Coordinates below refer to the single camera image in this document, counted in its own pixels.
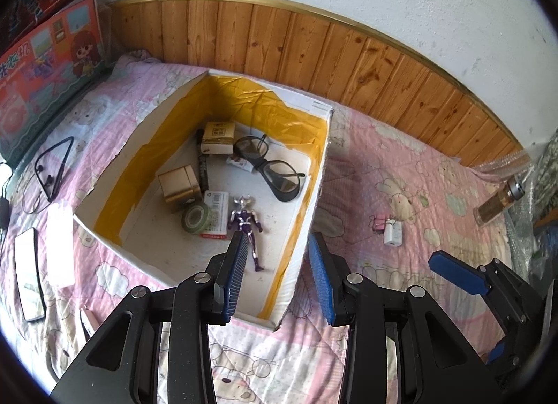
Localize pink washing machine toy box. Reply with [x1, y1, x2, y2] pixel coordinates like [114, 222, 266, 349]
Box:
[0, 0, 112, 165]

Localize gold and white tissue pack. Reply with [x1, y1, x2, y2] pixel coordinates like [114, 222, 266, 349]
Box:
[199, 121, 237, 156]

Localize black adapter with cable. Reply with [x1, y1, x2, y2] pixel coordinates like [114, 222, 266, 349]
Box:
[0, 162, 14, 239]

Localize pink printed blanket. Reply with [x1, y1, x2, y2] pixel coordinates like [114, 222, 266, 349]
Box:
[0, 50, 545, 404]

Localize white cardboard box yellow tape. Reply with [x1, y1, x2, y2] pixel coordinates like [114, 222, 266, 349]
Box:
[72, 68, 335, 333]

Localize phone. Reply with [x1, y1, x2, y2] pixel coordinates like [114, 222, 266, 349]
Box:
[13, 229, 48, 323]

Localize black marker pen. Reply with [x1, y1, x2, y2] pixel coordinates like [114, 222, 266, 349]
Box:
[198, 152, 211, 196]

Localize purple and silver action figure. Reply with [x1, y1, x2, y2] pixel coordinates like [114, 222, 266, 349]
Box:
[226, 196, 266, 273]

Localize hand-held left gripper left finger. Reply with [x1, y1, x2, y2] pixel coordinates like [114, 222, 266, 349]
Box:
[50, 230, 250, 404]

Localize green tape roll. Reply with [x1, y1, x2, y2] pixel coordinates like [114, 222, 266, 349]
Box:
[181, 200, 212, 234]

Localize white and red staples box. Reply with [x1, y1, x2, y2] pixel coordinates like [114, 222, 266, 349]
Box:
[199, 190, 231, 239]

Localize glass bottle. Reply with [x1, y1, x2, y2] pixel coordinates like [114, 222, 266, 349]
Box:
[473, 175, 528, 227]

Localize black-framed glasses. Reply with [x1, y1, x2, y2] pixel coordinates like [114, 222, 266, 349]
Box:
[233, 134, 306, 204]

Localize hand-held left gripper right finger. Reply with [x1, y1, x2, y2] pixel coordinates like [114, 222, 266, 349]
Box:
[307, 232, 491, 404]

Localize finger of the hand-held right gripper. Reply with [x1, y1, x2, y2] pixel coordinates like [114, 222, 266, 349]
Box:
[485, 330, 524, 367]
[428, 251, 507, 298]

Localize white charger plug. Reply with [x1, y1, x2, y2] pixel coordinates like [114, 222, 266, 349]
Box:
[384, 219, 404, 248]

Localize black neckband earphones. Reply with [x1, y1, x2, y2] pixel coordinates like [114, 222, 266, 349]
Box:
[32, 136, 76, 203]

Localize small gold box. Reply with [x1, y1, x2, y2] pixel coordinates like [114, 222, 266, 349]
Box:
[158, 164, 203, 213]

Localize clear bubble wrap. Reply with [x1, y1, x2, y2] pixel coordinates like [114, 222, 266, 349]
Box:
[473, 127, 558, 287]

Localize small red and white packet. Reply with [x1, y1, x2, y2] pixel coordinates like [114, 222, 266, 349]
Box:
[226, 155, 254, 174]

